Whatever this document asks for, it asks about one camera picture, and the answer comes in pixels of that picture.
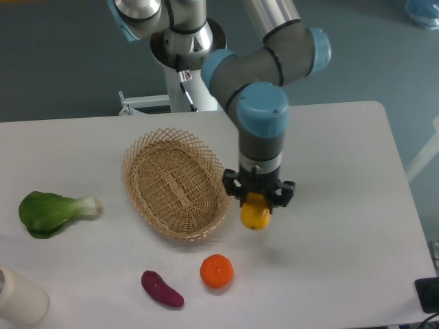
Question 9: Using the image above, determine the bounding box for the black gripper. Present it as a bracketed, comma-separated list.
[222, 166, 295, 212]

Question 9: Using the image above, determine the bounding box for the yellow mango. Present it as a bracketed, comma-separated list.
[241, 193, 271, 230]

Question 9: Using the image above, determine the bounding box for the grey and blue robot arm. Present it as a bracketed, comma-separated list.
[108, 1, 331, 209]

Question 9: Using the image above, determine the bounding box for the woven wicker basket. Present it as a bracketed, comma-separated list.
[121, 128, 230, 241]

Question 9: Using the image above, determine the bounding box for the orange tangerine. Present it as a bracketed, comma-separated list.
[200, 254, 234, 289]

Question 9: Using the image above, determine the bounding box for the purple sweet potato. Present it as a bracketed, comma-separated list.
[141, 270, 185, 308]

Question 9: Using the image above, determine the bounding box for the black device at edge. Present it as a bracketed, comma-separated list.
[414, 277, 438, 314]

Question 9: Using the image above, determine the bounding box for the green bok choy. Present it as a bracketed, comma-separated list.
[19, 191, 101, 239]

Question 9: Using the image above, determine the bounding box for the blue bag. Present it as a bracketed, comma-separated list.
[405, 0, 438, 30]

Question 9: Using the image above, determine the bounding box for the cream white bottle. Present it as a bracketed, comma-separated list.
[1, 265, 49, 326]

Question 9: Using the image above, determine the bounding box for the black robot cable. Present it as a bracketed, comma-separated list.
[175, 53, 200, 112]

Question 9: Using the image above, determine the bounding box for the white frame bar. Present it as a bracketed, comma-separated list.
[405, 117, 438, 184]

